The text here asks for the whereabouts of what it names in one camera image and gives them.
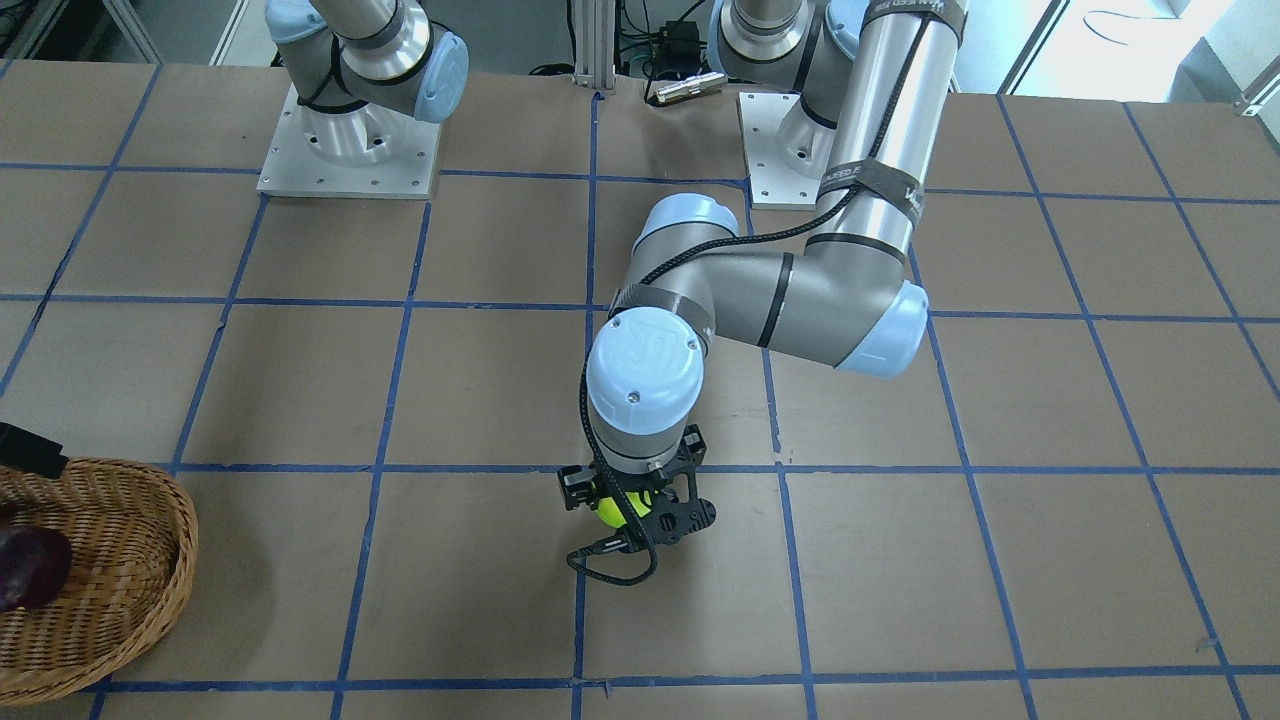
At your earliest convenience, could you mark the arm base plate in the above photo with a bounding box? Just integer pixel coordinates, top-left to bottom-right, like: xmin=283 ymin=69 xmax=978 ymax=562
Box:
xmin=739 ymin=90 xmax=836 ymax=211
xmin=257 ymin=86 xmax=442 ymax=201

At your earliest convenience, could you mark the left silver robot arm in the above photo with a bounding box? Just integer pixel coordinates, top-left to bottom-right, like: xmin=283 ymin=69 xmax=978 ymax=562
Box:
xmin=559 ymin=1 xmax=968 ymax=562

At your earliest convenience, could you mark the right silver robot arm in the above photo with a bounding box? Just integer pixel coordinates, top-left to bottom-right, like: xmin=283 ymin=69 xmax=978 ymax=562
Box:
xmin=1 ymin=1 xmax=468 ymax=480

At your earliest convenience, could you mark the dark red apple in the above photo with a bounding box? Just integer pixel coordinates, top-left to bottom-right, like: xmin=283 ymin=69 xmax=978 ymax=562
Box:
xmin=1 ymin=525 xmax=73 ymax=612

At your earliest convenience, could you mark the green apple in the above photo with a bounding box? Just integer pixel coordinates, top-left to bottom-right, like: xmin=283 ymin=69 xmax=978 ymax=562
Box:
xmin=593 ymin=482 xmax=660 ymax=529

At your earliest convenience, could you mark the woven wicker basket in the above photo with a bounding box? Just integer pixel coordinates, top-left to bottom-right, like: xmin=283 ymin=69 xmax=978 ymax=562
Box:
xmin=1 ymin=457 xmax=198 ymax=707

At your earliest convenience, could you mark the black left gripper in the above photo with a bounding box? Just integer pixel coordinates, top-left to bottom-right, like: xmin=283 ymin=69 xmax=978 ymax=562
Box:
xmin=557 ymin=425 xmax=718 ymax=553

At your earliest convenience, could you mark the aluminium frame post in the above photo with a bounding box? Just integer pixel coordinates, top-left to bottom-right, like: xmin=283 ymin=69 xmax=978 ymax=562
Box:
xmin=567 ymin=0 xmax=618 ymax=95

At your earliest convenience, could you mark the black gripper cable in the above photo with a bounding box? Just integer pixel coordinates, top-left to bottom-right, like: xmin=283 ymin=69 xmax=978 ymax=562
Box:
xmin=564 ymin=20 xmax=931 ymax=587

